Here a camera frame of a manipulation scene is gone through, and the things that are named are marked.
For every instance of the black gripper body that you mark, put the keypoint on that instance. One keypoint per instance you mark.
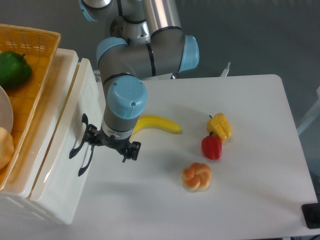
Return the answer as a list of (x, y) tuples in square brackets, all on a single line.
[(120, 145)]

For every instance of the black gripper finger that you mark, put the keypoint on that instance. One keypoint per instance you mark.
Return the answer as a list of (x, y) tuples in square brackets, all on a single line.
[(131, 151), (92, 136)]

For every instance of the white top drawer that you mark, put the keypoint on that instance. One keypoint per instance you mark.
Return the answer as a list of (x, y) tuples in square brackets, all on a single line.
[(58, 187)]

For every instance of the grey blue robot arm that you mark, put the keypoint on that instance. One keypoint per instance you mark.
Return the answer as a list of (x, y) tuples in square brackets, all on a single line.
[(160, 47)]

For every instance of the white drawer cabinet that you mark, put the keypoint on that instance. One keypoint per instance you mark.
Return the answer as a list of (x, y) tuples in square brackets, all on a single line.
[(21, 178)]

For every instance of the yellow banana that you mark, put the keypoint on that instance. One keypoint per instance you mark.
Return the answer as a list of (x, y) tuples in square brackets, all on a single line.
[(157, 122)]

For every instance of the knotted bread roll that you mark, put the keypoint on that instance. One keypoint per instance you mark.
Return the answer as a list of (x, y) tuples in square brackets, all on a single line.
[(196, 177)]

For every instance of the red bell pepper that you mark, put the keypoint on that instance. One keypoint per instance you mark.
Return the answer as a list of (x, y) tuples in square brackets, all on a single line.
[(211, 146)]

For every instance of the beige bread roll in basket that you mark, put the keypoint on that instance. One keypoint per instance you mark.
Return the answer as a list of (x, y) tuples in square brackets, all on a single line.
[(7, 148)]

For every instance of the white plate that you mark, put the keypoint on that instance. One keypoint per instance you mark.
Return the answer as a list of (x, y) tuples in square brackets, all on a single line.
[(6, 111)]

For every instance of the yellow bell pepper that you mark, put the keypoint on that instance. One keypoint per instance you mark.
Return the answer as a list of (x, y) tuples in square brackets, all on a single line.
[(220, 126)]

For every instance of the green bell pepper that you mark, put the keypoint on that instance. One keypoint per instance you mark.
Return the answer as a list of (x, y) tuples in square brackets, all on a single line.
[(14, 69)]

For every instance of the black device at table edge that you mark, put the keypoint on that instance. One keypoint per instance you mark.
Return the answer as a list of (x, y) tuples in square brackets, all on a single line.
[(311, 214)]

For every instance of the white frame at right edge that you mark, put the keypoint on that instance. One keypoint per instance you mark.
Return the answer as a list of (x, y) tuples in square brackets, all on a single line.
[(310, 115)]

